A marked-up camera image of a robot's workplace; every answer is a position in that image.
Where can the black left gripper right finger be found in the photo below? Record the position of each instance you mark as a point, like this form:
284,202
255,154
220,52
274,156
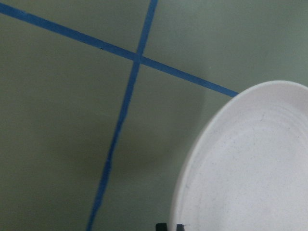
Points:
180,227

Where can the pink plate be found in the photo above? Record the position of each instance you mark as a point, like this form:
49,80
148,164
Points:
248,169

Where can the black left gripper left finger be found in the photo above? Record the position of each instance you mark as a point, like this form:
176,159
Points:
161,227

